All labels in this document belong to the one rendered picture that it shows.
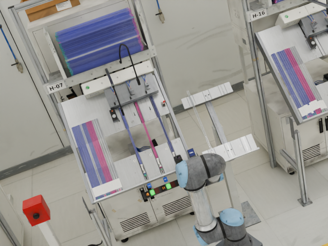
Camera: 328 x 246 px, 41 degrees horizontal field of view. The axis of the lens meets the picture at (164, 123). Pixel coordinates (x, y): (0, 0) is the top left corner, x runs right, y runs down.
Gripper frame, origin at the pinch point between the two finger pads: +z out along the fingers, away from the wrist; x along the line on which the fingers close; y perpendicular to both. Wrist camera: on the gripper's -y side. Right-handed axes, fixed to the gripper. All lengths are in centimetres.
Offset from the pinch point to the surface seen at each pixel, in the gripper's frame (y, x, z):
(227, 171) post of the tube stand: 7.4, 32.4, 28.6
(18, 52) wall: -176, -92, 109
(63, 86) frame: -80, -51, -4
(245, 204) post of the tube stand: 32, 43, 70
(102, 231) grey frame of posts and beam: 15, -61, 23
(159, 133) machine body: -42, 0, 59
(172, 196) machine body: 7, -8, 57
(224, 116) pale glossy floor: -59, 78, 165
